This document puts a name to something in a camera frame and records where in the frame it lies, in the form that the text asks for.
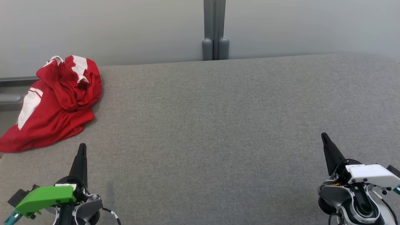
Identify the red basketball jersey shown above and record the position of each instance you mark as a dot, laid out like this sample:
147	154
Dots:
53	125

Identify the grey partition post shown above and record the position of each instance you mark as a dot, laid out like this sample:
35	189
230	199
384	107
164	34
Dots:
215	28

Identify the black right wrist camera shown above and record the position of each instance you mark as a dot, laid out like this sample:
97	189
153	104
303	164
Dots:
394	171

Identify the red shorts with white stripe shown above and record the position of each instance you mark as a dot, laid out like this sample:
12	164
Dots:
75	84

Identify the grey metal rail frame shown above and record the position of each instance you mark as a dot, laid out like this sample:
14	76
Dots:
12	98

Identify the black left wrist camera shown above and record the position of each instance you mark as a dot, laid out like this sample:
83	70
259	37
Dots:
18	195

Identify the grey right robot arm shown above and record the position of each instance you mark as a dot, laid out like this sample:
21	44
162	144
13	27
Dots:
334	193

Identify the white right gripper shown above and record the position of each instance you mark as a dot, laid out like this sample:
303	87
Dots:
372	175

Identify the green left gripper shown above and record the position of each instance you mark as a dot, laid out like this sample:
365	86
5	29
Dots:
43	197

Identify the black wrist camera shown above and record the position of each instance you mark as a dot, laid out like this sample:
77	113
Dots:
18	195
394	171

